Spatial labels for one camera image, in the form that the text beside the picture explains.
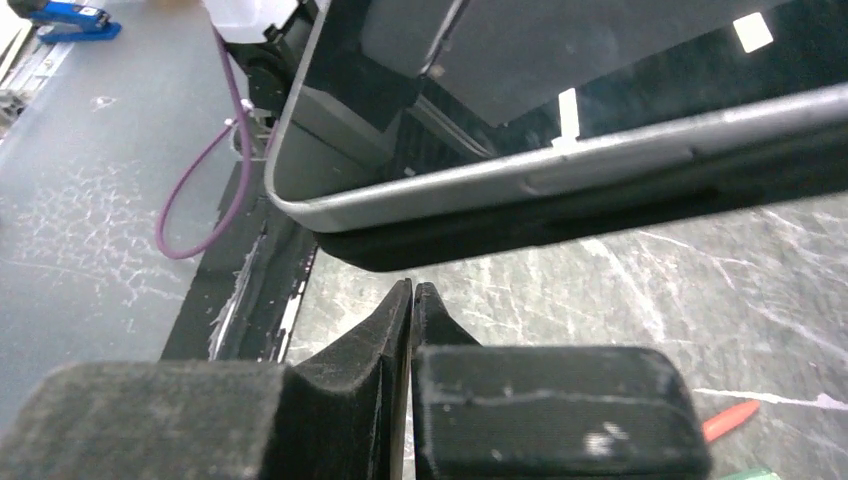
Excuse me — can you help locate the blue stapler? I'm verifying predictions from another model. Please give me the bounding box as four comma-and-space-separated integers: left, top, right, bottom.
6, 0, 122, 44

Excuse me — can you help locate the black phone case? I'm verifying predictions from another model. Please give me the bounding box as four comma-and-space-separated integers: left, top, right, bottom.
313, 124, 847, 272

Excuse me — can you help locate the orange pen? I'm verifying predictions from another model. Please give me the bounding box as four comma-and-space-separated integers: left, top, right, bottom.
702, 400, 761, 443

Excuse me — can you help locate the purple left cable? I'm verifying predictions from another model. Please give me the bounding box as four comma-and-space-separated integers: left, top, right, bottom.
154, 26, 256, 261

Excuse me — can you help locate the black phone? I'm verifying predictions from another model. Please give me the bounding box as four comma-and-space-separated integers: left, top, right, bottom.
265, 1, 847, 233

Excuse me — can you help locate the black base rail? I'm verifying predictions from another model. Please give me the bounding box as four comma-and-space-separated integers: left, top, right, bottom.
161, 161, 317, 362

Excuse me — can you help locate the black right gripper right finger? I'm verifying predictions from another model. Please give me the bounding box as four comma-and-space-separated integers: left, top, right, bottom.
411, 283, 713, 479

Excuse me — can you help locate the aluminium frame rail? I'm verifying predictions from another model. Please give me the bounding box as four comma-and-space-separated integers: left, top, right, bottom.
1, 24, 72, 140

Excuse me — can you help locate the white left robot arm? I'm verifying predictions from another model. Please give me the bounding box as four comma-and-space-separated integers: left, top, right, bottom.
202, 0, 320, 119

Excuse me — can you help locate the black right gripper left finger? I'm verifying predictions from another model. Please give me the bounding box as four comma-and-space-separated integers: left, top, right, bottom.
1, 279, 413, 479

